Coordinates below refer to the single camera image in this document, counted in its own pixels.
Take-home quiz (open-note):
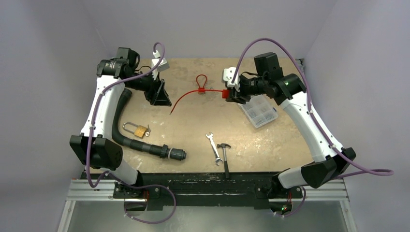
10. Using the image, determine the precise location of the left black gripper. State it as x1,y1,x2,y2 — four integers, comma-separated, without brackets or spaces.
127,67,172,105

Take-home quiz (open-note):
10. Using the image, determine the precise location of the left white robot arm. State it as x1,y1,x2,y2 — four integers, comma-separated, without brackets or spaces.
69,42,172,198

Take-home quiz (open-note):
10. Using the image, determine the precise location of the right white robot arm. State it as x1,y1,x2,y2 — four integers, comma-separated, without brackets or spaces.
222,52,356,197

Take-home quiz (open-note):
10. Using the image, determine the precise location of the clear plastic screw box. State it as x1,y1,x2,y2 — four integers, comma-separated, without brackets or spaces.
238,95,278,128

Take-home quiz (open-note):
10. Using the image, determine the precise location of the brass padlock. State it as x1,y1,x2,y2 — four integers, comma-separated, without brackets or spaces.
122,122,151,138

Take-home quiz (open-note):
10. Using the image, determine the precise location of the silver wrench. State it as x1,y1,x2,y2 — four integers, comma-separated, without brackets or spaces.
205,132,223,166

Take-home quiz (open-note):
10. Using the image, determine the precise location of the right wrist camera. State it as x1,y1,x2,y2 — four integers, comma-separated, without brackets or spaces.
222,67,240,92

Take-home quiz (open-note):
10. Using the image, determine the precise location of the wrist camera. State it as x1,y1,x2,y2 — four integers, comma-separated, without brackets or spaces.
222,67,240,92
151,50,170,81

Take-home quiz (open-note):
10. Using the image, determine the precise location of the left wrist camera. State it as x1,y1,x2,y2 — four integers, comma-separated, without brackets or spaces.
151,50,170,81

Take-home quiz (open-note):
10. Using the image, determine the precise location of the small red cable padlock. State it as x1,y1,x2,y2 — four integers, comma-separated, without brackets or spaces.
195,74,208,95

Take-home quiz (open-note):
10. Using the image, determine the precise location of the black handled hammer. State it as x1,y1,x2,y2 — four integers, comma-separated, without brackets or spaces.
217,143,231,179

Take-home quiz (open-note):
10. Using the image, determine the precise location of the black corrugated hose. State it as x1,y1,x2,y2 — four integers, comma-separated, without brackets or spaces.
111,88,188,162

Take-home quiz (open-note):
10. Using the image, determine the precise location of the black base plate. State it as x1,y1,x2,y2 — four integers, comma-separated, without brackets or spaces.
94,172,303,211

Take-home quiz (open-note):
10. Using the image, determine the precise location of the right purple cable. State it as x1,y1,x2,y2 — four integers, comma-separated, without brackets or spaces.
231,38,395,218

